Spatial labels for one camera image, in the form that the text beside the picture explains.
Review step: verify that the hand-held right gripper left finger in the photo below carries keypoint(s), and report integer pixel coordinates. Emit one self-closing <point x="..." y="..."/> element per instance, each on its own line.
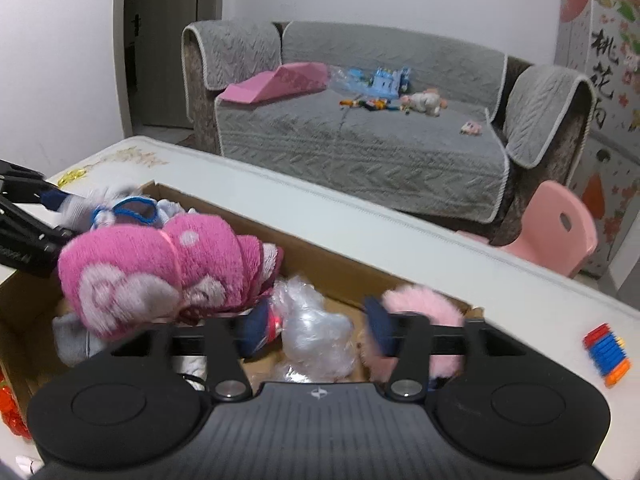
<point x="257" y="330"/>

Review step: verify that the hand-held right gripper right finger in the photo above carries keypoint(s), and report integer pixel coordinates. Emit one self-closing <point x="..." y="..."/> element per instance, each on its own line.
<point x="377" y="330"/>

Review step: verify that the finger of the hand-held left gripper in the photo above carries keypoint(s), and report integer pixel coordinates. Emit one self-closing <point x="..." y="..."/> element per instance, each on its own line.
<point x="30" y="185"/>
<point x="40" y="240"/>

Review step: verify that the pink fluffy toy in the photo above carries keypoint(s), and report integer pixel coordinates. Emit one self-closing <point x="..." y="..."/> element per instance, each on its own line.
<point x="425" y="305"/>

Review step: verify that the cardboard box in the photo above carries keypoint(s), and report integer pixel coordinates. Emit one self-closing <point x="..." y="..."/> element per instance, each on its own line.
<point x="320" y="260"/>

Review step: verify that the blue white plush toy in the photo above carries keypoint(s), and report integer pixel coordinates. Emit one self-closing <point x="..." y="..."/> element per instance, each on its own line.
<point x="130" y="210"/>

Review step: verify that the pink and white towel sock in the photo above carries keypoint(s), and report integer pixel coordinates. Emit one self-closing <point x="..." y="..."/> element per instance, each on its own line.
<point x="150" y="270"/>

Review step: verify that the white desktop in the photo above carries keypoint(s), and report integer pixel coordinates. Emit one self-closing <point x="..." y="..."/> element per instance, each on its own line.
<point x="525" y="320"/>

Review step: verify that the yellow ribbon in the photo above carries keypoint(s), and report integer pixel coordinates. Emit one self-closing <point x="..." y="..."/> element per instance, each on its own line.
<point x="72" y="177"/>

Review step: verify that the clear plastic bag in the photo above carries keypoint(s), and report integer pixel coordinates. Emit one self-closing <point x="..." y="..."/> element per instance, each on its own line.
<point x="347" y="80"/>
<point x="310" y="330"/>

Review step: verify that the grey rolled sock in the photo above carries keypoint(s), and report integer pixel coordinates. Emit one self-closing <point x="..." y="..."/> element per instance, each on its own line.
<point x="75" y="340"/>

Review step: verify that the orange plastic toy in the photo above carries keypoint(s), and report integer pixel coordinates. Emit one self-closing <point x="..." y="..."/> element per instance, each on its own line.
<point x="12" y="405"/>

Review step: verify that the grey sofa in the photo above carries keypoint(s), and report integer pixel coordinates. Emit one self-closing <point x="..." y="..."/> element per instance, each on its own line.
<point x="375" y="160"/>

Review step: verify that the grey door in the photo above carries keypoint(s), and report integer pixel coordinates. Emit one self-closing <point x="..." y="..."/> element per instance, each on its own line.
<point x="165" y="45"/>

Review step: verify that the pink plastic chair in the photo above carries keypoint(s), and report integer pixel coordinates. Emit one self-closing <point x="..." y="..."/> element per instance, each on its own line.
<point x="555" y="230"/>

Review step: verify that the small pink toy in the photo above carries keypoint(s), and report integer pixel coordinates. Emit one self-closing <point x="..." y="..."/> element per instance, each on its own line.
<point x="471" y="128"/>

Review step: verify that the row of small colourful toys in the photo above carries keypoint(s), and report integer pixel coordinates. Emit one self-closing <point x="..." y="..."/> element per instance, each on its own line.
<point x="370" y="105"/>

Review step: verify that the blue and orange block toy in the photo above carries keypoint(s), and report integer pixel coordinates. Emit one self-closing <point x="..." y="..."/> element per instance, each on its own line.
<point x="606" y="355"/>

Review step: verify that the pink cushion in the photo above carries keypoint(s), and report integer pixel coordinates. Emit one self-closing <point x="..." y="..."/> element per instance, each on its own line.
<point x="280" y="82"/>

